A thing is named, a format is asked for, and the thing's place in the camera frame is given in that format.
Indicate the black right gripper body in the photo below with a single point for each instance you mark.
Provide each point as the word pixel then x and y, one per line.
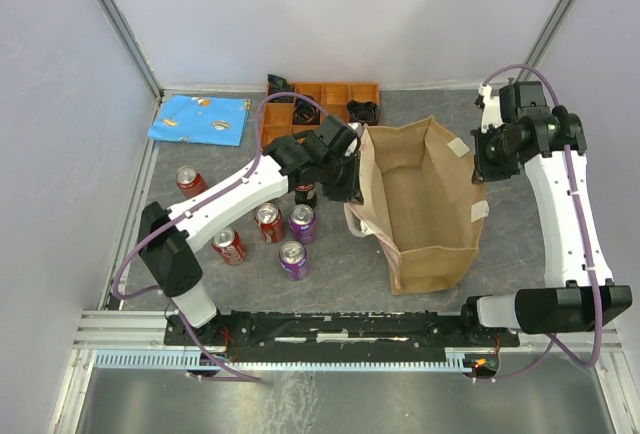
pixel 492 161

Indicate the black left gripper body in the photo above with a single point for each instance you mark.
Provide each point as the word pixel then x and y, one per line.
pixel 338 180

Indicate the red cola can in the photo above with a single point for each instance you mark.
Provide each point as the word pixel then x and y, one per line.
pixel 269 220
pixel 190 182
pixel 229 246

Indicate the tan canvas tote bag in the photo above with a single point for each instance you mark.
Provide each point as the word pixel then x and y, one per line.
pixel 421 204

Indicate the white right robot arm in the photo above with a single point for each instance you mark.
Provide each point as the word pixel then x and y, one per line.
pixel 580 294

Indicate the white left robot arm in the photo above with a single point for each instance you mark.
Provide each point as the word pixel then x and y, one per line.
pixel 170 237

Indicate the black rolled belt middle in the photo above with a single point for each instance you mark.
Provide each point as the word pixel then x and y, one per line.
pixel 305 113

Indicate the black rolled belt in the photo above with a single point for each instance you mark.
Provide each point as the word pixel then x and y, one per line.
pixel 305 113
pixel 367 112

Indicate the orange compartment tray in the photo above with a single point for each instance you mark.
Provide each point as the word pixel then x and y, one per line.
pixel 331 96

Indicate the black rolled belt right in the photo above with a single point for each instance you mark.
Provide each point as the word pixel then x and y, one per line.
pixel 367 112

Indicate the purple soda can rear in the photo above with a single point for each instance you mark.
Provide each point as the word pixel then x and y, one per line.
pixel 302 222

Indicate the purple soda can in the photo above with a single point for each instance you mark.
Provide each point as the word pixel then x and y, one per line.
pixel 302 222
pixel 293 258

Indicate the dark patterned tie corner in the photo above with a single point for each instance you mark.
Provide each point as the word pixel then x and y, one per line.
pixel 279 84

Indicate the purple soda can front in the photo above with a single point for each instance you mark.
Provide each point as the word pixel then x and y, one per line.
pixel 293 258

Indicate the red cola can front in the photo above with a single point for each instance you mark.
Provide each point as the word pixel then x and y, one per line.
pixel 229 246

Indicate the blue patterned cloth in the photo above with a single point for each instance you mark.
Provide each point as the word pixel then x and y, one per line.
pixel 201 120

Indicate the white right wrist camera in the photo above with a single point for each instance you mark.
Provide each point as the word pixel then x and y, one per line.
pixel 490 107

